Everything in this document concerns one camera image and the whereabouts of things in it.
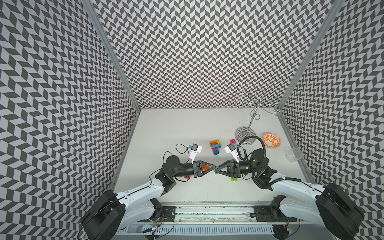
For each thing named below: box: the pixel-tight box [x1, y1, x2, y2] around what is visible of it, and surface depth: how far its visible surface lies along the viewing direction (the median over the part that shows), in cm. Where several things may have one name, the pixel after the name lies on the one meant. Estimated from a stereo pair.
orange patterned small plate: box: [262, 133, 282, 149], surface depth 98 cm
